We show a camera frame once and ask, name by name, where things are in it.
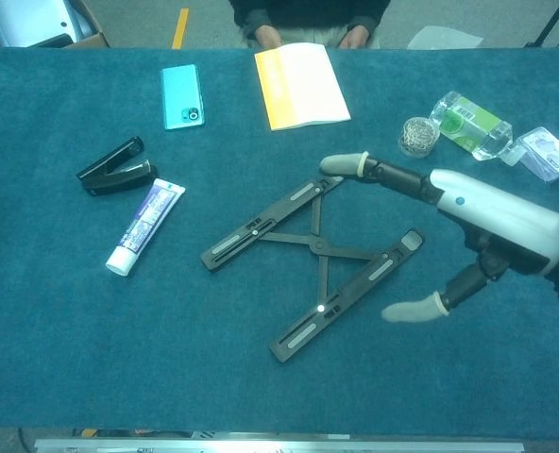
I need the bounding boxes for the cardboard box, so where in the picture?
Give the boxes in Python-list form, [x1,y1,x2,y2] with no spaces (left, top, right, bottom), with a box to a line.
[0,0,110,49]

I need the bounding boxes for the clear plastic box blue contents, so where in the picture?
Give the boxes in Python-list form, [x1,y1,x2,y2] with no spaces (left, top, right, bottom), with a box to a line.
[517,126,559,184]

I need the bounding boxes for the seated person dark jacket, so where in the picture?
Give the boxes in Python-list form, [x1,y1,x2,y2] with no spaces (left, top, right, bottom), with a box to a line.
[229,0,392,50]

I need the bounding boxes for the black tripod leg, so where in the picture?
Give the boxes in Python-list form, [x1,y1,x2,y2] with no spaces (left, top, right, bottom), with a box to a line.
[523,0,559,48]

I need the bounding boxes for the aluminium frame rail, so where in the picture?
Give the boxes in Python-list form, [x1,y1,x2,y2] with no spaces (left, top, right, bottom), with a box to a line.
[33,437,526,453]

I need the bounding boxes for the clear jar of paper clips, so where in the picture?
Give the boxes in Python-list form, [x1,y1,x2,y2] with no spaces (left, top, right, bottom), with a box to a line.
[398,116,442,159]

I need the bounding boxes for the black folding laptop stand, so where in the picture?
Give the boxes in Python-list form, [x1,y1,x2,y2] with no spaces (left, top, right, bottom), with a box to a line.
[200,174,426,364]

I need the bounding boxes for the teal smartphone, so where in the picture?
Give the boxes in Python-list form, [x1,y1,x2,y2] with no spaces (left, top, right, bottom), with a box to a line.
[160,63,206,132]

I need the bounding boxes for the yellow white notebook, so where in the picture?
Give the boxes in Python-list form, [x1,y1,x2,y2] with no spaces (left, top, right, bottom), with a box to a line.
[253,42,352,132]

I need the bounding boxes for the white purple toothpaste tube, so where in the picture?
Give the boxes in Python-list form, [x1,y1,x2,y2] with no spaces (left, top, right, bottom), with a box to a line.
[105,177,187,277]

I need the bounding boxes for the teal table cloth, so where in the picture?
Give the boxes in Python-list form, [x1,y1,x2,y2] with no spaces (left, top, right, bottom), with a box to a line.
[0,45,559,434]

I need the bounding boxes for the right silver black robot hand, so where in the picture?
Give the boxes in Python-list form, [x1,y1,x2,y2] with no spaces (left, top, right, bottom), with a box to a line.
[318,151,559,325]

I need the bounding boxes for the clear bottle green label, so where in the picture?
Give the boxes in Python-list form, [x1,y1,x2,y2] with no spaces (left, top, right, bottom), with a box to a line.
[428,91,521,166]

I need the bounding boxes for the black stapler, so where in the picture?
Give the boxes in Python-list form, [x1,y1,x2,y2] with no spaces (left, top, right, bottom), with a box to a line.
[75,136,159,198]

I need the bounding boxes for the silver device in cardboard box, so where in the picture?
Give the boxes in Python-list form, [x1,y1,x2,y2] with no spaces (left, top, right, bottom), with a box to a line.
[0,0,85,48]

